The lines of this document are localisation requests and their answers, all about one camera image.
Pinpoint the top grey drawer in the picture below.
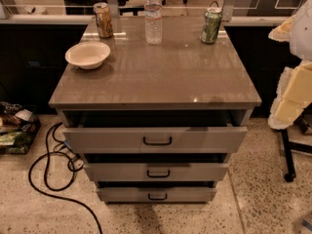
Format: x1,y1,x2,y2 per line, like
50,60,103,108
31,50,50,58
63,123,247,154

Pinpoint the clear plastic water bottle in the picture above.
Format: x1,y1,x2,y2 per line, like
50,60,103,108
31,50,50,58
144,0,162,45

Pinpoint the grey drawer cabinet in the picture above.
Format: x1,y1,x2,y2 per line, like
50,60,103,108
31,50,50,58
48,15,263,205

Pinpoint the green soda can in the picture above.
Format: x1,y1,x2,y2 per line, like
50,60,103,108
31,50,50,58
201,7,222,44

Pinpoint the white paper bowl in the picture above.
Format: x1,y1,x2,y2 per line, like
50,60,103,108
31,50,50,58
65,41,110,70

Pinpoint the black wheeled stand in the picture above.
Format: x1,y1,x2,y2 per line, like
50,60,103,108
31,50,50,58
280,115,312,182

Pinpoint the bottom grey drawer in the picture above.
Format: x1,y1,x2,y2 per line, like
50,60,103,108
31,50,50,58
97,181,216,204

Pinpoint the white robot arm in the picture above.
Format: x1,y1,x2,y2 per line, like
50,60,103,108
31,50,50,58
268,0,312,130

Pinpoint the grey drawer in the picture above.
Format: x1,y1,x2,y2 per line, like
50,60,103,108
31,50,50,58
63,123,247,154
85,153,228,182
97,181,216,204

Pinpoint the middle grey drawer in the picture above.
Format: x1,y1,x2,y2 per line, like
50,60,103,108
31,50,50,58
85,153,228,182

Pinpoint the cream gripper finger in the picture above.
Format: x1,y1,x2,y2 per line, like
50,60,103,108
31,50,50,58
268,60,312,130
268,16,294,42

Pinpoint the black floor cable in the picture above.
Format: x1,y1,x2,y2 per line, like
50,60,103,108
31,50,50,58
27,121,104,234

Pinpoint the gold soda can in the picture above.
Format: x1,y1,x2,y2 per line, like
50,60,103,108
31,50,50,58
94,3,113,38

